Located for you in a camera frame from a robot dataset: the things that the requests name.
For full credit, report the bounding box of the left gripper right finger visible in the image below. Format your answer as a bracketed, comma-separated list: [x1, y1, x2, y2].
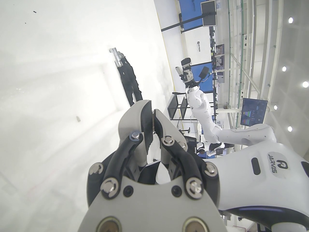
[153, 109, 221, 199]

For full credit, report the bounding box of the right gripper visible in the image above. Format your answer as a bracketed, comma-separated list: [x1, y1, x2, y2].
[175, 58, 199, 90]

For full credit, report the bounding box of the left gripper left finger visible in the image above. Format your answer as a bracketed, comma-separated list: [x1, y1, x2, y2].
[87, 100, 155, 199]

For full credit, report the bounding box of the black metal rack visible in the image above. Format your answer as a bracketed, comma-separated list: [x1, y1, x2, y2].
[167, 92, 190, 122]

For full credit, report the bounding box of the blue partition panel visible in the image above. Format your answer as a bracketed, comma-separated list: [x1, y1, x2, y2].
[174, 0, 211, 33]
[191, 62, 216, 94]

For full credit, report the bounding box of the white partition panel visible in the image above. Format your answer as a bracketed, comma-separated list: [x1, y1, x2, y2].
[184, 28, 214, 65]

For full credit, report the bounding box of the grey monitor on pole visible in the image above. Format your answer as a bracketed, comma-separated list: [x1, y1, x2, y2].
[200, 0, 217, 27]

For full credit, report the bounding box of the monitor with coloured charts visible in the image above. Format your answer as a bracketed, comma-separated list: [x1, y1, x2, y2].
[240, 98, 268, 127]

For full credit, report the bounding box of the robot body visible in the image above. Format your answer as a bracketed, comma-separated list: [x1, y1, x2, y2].
[154, 124, 309, 232]

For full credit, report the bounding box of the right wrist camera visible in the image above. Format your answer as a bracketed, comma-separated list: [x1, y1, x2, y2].
[193, 66, 213, 85]

